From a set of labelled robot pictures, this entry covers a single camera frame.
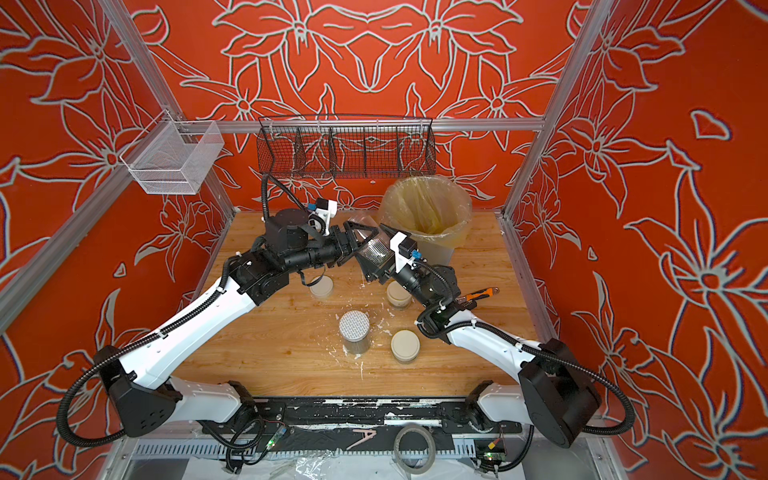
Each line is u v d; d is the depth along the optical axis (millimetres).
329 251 572
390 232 674
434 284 544
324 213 614
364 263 611
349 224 577
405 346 782
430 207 963
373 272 597
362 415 743
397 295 875
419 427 705
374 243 616
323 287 953
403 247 546
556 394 407
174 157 922
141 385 395
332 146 1005
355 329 759
